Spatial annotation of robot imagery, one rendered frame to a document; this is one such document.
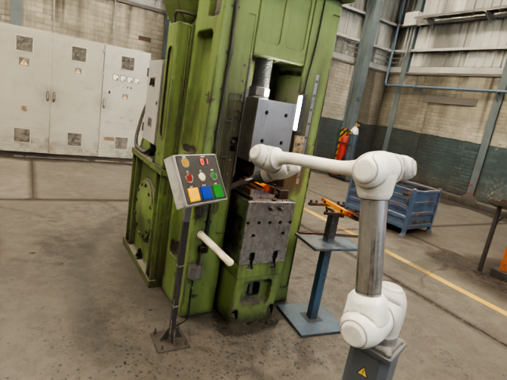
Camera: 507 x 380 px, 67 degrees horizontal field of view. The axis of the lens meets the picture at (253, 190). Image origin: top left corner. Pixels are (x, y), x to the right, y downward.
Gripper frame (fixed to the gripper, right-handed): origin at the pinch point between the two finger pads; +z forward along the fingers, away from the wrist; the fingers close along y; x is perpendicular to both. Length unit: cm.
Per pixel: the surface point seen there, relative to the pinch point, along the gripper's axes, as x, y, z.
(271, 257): -50, 53, 26
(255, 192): -4.4, 38.9, 14.9
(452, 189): -82, 858, 17
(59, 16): 413, 217, 439
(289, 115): 38, 53, -17
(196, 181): 7.2, -15.1, 13.3
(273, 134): 28, 45, -7
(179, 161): 18.7, -24.2, 13.2
